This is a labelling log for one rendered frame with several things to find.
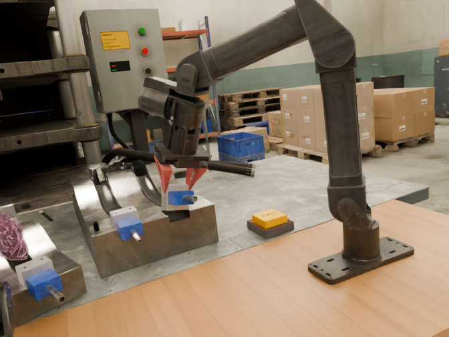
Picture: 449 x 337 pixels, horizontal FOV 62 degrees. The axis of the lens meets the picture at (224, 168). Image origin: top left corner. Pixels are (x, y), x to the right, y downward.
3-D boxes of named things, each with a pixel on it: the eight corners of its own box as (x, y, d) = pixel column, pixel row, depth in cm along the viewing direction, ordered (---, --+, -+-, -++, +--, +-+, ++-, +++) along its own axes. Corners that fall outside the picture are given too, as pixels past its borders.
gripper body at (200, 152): (153, 150, 78) (157, 117, 75) (198, 151, 82) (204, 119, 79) (162, 164, 73) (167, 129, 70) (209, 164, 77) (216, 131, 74)
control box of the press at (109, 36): (205, 321, 186) (161, 5, 153) (145, 346, 174) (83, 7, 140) (189, 300, 206) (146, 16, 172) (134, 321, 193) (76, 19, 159)
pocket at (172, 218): (192, 226, 81) (190, 210, 80) (170, 233, 79) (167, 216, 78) (185, 220, 85) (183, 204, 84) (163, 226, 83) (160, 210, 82)
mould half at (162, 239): (219, 241, 84) (212, 184, 81) (101, 279, 73) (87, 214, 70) (155, 193, 128) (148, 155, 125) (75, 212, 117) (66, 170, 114)
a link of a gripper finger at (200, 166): (160, 184, 82) (166, 145, 79) (191, 183, 86) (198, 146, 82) (170, 200, 77) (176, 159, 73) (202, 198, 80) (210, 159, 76)
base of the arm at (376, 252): (303, 229, 67) (328, 242, 61) (386, 203, 74) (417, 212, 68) (305, 269, 69) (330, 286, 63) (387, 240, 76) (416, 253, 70)
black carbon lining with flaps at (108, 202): (180, 212, 86) (174, 172, 83) (109, 231, 79) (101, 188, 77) (141, 183, 116) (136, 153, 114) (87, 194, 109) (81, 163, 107)
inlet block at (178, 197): (207, 212, 72) (206, 184, 72) (183, 213, 70) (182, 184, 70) (183, 208, 84) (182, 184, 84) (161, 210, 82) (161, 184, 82)
